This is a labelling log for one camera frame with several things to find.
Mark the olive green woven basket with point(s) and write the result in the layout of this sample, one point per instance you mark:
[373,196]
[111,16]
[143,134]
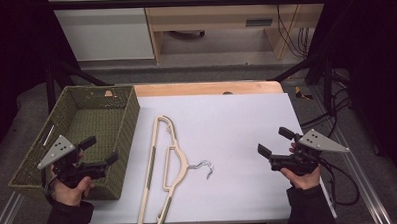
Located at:
[93,119]

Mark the white cabinet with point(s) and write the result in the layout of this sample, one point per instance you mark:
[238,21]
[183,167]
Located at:
[103,35]

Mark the person's right hand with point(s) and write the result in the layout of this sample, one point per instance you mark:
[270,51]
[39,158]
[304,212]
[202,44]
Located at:
[305,182]

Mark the person's left hand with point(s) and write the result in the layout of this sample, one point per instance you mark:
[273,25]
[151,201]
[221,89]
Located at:
[71,195]

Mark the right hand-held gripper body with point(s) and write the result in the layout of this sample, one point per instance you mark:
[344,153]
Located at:
[317,143]

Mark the black horizontal frame bar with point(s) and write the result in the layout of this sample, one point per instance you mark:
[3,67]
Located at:
[182,2]

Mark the white table sheet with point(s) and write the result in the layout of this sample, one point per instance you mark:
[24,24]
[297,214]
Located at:
[240,124]

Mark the black metal stand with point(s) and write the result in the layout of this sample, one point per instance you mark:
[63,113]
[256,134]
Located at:
[50,87]
[327,80]

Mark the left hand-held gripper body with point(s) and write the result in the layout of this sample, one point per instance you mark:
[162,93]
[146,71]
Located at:
[59,152]

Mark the yellow and black tool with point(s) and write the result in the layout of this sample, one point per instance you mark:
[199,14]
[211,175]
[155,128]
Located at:
[299,92]

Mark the light wooden desk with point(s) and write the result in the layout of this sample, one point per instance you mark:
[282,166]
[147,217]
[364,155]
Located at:
[209,16]

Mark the black curtain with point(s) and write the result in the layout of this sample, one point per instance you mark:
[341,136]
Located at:
[378,52]
[10,48]

